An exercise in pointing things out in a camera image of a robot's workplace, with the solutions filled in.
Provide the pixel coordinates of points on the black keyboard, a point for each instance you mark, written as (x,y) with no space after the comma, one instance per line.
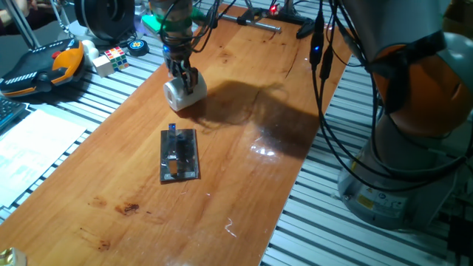
(9,111)

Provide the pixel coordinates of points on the gold foil bag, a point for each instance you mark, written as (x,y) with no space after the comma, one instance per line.
(11,257)

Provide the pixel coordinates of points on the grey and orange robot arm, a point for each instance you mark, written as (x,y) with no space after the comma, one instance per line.
(388,22)

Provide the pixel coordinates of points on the white paper sheet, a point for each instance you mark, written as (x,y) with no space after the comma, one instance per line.
(33,151)

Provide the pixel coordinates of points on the small white figurine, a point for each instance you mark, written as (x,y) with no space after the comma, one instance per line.
(89,51)

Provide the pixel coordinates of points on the brown wooden board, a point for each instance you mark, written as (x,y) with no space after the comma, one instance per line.
(148,207)

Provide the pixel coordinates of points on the black C-clamp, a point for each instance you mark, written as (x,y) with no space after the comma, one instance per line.
(303,29)

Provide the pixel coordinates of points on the round black blue-yellow puck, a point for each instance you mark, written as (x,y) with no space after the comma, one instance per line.
(137,47)

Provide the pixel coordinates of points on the person's forearm dark sleeve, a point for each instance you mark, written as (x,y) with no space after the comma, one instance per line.
(7,16)

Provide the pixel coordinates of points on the black filament spool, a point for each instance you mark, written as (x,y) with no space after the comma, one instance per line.
(105,18)

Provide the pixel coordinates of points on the white cube block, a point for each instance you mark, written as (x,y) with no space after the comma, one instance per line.
(102,66)

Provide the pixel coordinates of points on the metal frame post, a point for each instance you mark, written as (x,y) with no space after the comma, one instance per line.
(289,6)

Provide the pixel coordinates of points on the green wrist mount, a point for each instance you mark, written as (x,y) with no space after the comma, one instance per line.
(151,22)

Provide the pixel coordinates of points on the black and orange teach pendant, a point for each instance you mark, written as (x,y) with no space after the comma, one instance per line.
(40,70)

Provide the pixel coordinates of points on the colourful Rubik's cube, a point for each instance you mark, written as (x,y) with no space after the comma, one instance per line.
(116,59)

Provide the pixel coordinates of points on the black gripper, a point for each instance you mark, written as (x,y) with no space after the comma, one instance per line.
(177,55)

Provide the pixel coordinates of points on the grey tripod leg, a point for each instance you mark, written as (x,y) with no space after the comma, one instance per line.
(59,16)
(22,24)

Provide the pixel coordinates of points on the white toilet paper roll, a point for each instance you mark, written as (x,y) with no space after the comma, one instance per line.
(177,99)

